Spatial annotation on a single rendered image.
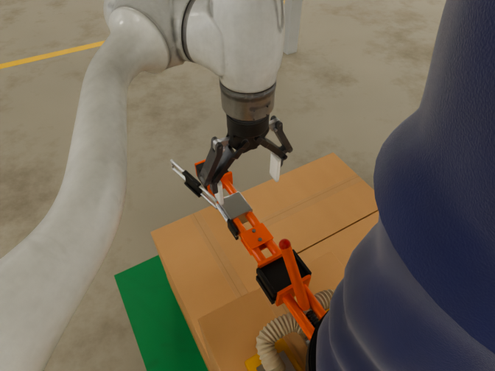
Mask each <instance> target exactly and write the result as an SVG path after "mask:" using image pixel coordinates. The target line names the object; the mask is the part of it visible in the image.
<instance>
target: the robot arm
mask: <svg viewBox="0 0 495 371"><path fill-rule="evenodd" d="M103 13H104V17H105V21H106V24H107V25H108V28H109V30H110V35H109V36H108V38H107V39H106V41H105V42H104V43H103V44H102V45H101V46H100V48H99V49H98V51H97V52H96V54H95V55H94V57H93V58H92V60H91V62H90V64H89V66H88V68H87V71H86V73H85V77H84V80H83V83H82V88H81V92H80V99H79V104H78V108H77V115H76V119H75V123H74V130H73V135H72V139H71V146H70V150H69V157H68V161H67V165H66V171H65V174H64V178H63V182H62V185H61V187H60V190H59V192H58V195H57V197H56V199H55V201H54V203H53V205H52V206H51V208H50V209H49V211H48V213H47V215H45V217H44V218H43V220H42V221H41V222H40V224H39V225H38V226H37V227H36V228H35V229H34V230H33V231H32V232H31V233H30V234H29V235H28V236H27V237H26V238H25V239H24V240H23V241H22V242H20V243H19V244H18V245H17V246H16V247H14V248H13V249H12V250H11V251H9V252H8V253H7V254H6V255H5V256H4V257H2V258H1V259H0V371H43V370H44V369H45V367H46V365H47V363H48V361H49V359H50V357H51V355H52V353H53V351H54V349H55V347H56V345H57V343H58V342H59V340H60V337H61V336H62V335H63V332H64V330H65V329H66V327H67V325H68V323H69V322H70V320H71V318H72V316H73V315H74V312H75V311H76V309H77V307H78V305H79V304H80V302H81V300H82V298H83V297H84V295H85V293H86V292H87V290H88V288H89V286H90V285H91V283H92V281H93V279H94V278H95V276H96V274H97V272H98V271H99V268H100V267H101V265H102V262H103V261H104V260H105V257H106V255H107V253H108V250H109V249H110V246H111V244H112V242H113V239H114V237H115V235H116V231H117V228H118V226H119V222H120V219H121V216H122V211H123V207H124V199H125V193H126V185H127V89H128V86H129V84H130V83H131V81H132V80H133V78H134V77H135V76H137V75H138V74H140V73H141V72H143V71H146V72H148V73H151V74H159V73H161V72H162V71H164V70H166V69H168V68H171V67H174V66H179V65H183V64H184V62H185V61H189V62H193V63H197V64H199V65H201V66H203V67H205V68H207V69H208V70H210V71H212V72H213V73H214V74H216V75H218V76H220V91H221V103H222V109H223V110H224V112H225V113H226V120H227V128H228V133H227V135H226V137H225V138H220V139H218V138H217V137H216V136H214V137H213V138H212V139H211V148H210V150H209V153H208V155H207V158H206V161H205V163H204V164H203V167H202V170H201V172H200V175H199V178H200V180H201V182H202V183H203V185H204V186H208V185H209V186H210V189H211V191H212V193H213V194H214V195H215V197H216V199H217V201H218V203H219V204H220V205H221V206H222V205H224V200H223V191H222V182H221V178H222V177H223V175H224V174H225V173H226V172H227V170H228V169H229V167H230V166H231V164H232V163H233V162H234V161H235V160H236V159H238V158H239V157H240V155H241V154H242V153H246V152H248V151H249V150H252V149H256V148H257V147H258V146H259V145H262V146H263V147H264V148H267V149H269V150H270V151H271V156H270V176H271V177H272V178H273V179H274V181H276V182H278V181H279V174H280V167H281V166H282V165H283V161H284V160H286V159H287V155H286V153H287V152H288V153H291V152H292V151H293V148H292V146H291V144H290V143H289V141H288V139H287V137H286V136H285V134H284V131H283V123H282V122H281V121H280V120H279V119H278V118H277V117H276V116H272V117H271V118H270V121H269V117H270V113H271V112H272V110H273V108H274V102H275V87H276V77H277V73H278V70H279V68H280V65H281V61H282V57H283V52H284V37H285V14H284V0H104V4H103ZM269 129H271V130H272V131H274V133H275V135H276V136H277V138H278V140H279V141H280V143H281V145H282V146H280V147H279V146H277V145H276V144H274V143H273V142H272V141H270V140H269V139H267V138H266V137H265V136H266V135H267V134H268V132H269ZM233 148H234V149H235V150H236V151H234V150H233ZM222 152H223V153H222Z"/></svg>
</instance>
